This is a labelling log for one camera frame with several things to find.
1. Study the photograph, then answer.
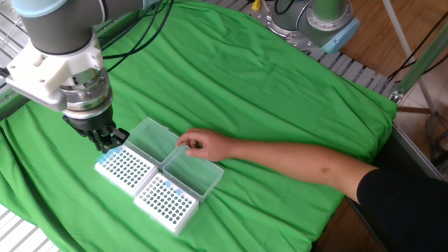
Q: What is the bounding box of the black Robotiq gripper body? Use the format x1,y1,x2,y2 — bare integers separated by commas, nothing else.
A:
62,104,116,138

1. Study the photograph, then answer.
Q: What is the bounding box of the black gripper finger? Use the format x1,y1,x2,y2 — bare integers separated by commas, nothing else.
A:
102,126,130,153
71,127,106,153

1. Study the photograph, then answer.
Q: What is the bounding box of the white pipette tip box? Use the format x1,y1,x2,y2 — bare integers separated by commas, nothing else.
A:
93,117,181,197
132,145,225,236

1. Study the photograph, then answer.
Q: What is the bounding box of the person's right forearm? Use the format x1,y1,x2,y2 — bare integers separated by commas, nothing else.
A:
229,138,379,204

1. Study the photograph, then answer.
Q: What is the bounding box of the person's right hand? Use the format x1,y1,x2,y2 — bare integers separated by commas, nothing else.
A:
174,128,234,162

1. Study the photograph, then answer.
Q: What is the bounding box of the green table cloth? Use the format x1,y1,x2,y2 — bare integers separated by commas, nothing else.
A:
0,0,398,252

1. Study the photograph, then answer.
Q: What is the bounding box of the white metal pole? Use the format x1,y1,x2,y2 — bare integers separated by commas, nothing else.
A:
381,0,438,113

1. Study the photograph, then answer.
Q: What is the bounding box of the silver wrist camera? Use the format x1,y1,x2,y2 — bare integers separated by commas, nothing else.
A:
5,76,67,113

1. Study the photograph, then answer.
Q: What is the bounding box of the white printed camera mount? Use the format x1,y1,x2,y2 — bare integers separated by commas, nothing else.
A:
6,31,106,95

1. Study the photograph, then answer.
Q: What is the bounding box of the grey metal frame rail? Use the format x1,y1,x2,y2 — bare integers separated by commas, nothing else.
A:
0,10,139,122

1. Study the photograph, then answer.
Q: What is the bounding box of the black cable with ferrite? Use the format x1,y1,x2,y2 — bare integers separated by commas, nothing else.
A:
101,0,175,73

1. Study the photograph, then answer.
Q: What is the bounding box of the silver corner bracket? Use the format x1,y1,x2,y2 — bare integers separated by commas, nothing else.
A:
388,90,404,105

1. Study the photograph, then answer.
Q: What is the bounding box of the thin black hanging cable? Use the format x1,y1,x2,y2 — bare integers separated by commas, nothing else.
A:
386,10,448,84

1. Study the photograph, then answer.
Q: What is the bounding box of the green covered frame post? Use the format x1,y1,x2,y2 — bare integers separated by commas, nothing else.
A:
397,20,448,95

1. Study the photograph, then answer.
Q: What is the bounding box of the grey cable bundle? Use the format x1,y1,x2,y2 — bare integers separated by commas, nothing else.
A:
425,111,448,176

